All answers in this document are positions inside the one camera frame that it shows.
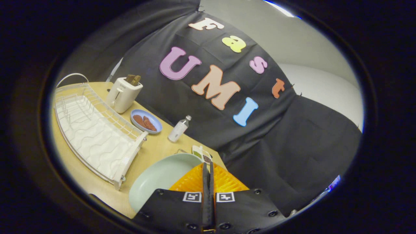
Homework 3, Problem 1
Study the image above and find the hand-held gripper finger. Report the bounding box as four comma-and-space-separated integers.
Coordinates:
209, 161, 286, 234
133, 162, 209, 232

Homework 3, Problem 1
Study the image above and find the black backdrop cloth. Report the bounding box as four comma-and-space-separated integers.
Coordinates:
57, 0, 363, 217

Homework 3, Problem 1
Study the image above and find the pale green plate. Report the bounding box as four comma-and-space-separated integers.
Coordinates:
129, 153, 203, 213

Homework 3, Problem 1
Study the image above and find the cream toaster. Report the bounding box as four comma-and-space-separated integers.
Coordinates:
106, 77, 143, 114

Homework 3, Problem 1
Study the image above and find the white plastic bottle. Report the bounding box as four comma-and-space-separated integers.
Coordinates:
168, 115, 192, 143

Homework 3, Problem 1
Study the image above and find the small blue plate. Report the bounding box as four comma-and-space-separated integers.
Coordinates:
130, 109, 163, 134

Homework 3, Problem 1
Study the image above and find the white wire dish rack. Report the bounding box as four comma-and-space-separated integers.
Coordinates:
55, 73, 148, 191

